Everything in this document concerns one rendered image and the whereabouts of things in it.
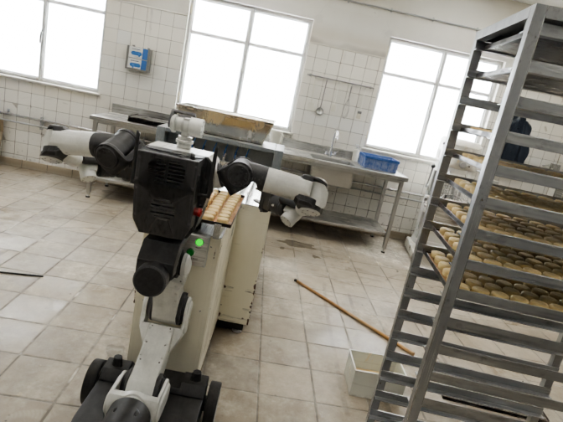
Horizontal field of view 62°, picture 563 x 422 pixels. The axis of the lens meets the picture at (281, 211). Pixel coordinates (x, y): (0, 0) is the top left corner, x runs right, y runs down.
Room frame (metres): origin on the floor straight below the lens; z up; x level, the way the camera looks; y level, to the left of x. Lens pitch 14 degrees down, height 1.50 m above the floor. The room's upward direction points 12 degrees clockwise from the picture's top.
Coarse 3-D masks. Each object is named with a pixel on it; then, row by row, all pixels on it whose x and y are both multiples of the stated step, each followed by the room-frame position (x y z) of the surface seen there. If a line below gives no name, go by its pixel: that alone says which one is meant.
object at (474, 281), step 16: (432, 256) 1.62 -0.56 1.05; (448, 256) 1.62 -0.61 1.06; (448, 272) 1.43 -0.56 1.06; (464, 272) 1.45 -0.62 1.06; (464, 288) 1.30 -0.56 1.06; (480, 288) 1.33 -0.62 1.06; (496, 288) 1.36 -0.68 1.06; (512, 288) 1.39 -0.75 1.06; (528, 288) 1.43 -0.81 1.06; (544, 288) 1.48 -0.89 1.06; (544, 304) 1.30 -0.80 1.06; (560, 304) 1.36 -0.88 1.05
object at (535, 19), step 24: (528, 24) 1.25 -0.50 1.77; (528, 48) 1.24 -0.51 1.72; (504, 96) 1.26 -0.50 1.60; (504, 120) 1.24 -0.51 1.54; (504, 144) 1.24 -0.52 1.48; (480, 192) 1.24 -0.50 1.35; (480, 216) 1.24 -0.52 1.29; (456, 264) 1.24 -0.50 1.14; (456, 288) 1.24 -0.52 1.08; (432, 336) 1.24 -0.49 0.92; (432, 360) 1.24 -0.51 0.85; (408, 408) 1.26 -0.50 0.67
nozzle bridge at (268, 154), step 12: (156, 132) 2.63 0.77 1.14; (168, 132) 2.72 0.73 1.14; (180, 132) 2.63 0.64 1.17; (240, 144) 2.64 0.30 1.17; (252, 144) 2.68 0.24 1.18; (264, 144) 2.80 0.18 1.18; (276, 144) 2.96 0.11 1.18; (228, 156) 2.72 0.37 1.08; (240, 156) 2.72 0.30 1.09; (252, 156) 2.73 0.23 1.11; (264, 156) 2.73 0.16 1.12; (276, 156) 2.65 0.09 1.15; (276, 168) 2.65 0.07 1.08
